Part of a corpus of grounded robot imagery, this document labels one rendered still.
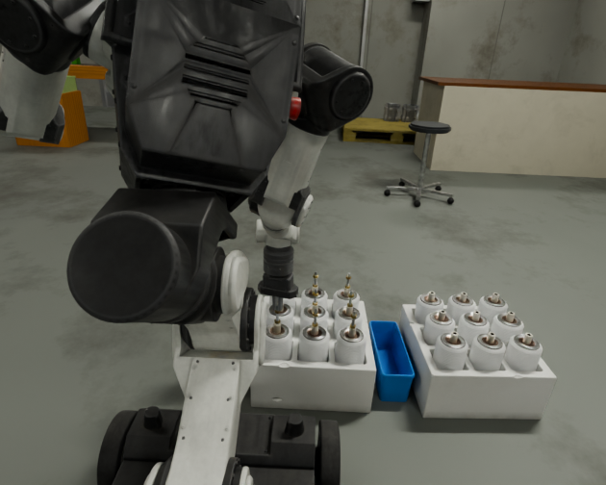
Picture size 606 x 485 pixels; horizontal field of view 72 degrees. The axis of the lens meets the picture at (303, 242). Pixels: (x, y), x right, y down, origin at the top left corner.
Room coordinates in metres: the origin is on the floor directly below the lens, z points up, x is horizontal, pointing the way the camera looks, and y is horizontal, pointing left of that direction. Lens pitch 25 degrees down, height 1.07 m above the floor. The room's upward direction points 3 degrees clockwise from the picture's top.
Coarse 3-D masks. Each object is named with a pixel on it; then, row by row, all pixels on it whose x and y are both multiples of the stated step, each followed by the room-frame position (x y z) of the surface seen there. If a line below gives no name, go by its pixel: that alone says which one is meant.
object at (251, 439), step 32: (160, 416) 0.75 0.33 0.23; (256, 416) 0.80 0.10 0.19; (288, 416) 0.78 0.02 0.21; (128, 448) 0.68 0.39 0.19; (160, 448) 0.69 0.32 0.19; (256, 448) 0.70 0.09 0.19; (288, 448) 0.69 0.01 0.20; (128, 480) 0.62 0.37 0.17; (256, 480) 0.63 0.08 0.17; (288, 480) 0.64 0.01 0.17
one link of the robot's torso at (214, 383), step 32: (256, 320) 0.74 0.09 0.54; (192, 352) 0.75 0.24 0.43; (224, 352) 0.76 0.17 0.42; (256, 352) 0.72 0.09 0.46; (192, 384) 0.66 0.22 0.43; (224, 384) 0.66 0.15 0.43; (192, 416) 0.60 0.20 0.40; (224, 416) 0.61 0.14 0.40; (192, 448) 0.55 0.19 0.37; (224, 448) 0.56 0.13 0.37; (160, 480) 0.50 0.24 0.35; (192, 480) 0.50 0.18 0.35; (224, 480) 0.50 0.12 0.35
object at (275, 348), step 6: (288, 336) 1.06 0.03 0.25; (270, 342) 1.03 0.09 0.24; (276, 342) 1.03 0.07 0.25; (282, 342) 1.04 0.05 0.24; (288, 342) 1.05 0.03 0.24; (270, 348) 1.04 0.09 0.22; (276, 348) 1.03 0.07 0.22; (282, 348) 1.04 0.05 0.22; (288, 348) 1.05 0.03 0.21; (270, 354) 1.03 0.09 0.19; (276, 354) 1.03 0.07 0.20; (282, 354) 1.04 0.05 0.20; (288, 354) 1.05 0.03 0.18; (288, 360) 1.05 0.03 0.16
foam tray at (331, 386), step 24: (264, 360) 1.02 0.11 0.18; (264, 384) 1.00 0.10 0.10; (288, 384) 1.00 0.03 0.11; (312, 384) 1.00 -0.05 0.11; (336, 384) 1.00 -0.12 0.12; (360, 384) 1.00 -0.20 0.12; (288, 408) 1.00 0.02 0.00; (312, 408) 1.00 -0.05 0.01; (336, 408) 1.00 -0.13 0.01; (360, 408) 1.00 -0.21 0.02
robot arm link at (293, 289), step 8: (264, 264) 1.06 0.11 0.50; (272, 264) 1.04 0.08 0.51; (280, 264) 1.04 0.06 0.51; (288, 264) 1.05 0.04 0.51; (272, 272) 1.04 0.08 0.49; (280, 272) 1.04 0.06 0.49; (288, 272) 1.05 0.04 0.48; (264, 280) 1.06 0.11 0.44; (272, 280) 1.06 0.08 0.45; (280, 280) 1.05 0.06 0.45; (288, 280) 1.05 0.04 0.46; (264, 288) 1.06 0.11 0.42; (272, 288) 1.06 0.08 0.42; (280, 288) 1.05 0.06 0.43; (288, 288) 1.05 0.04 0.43; (296, 288) 1.07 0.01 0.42; (280, 296) 1.05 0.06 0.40; (288, 296) 1.04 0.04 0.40; (296, 296) 1.05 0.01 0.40
